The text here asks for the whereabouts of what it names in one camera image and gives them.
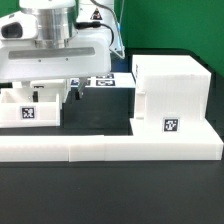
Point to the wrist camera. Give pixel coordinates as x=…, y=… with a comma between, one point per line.
x=18, y=26

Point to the white drawer cabinet box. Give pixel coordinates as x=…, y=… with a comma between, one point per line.
x=171, y=92

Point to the marker tag sheet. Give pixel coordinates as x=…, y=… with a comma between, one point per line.
x=112, y=80

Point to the white drawer tray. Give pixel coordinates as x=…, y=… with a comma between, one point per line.
x=17, y=108
x=62, y=85

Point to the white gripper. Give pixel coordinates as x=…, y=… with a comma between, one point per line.
x=85, y=56

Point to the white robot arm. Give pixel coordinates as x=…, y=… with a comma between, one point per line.
x=56, y=40

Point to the white L-shaped fence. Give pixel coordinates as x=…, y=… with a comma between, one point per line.
x=192, y=142

